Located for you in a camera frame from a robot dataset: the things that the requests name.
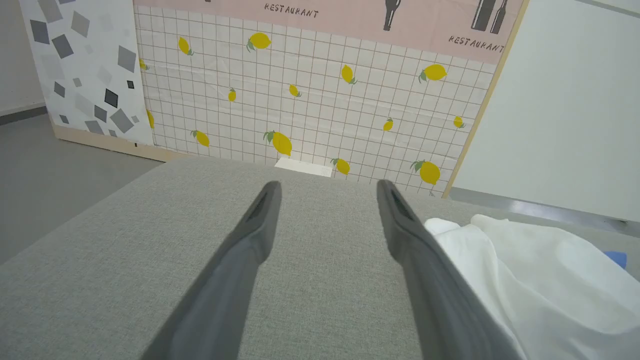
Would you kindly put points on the grey squares print partition panel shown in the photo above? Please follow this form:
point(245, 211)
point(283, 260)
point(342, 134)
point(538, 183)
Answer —
point(85, 75)

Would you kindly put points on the lemon print partition panel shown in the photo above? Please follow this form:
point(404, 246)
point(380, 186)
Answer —
point(310, 110)

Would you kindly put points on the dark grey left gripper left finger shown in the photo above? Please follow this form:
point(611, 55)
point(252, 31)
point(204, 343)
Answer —
point(225, 290)

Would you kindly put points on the white box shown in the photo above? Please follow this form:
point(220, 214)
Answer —
point(302, 166)

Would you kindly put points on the white and blue garment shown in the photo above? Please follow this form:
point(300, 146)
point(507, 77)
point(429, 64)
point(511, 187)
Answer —
point(550, 290)

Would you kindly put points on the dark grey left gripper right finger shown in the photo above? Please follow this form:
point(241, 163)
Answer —
point(435, 300)

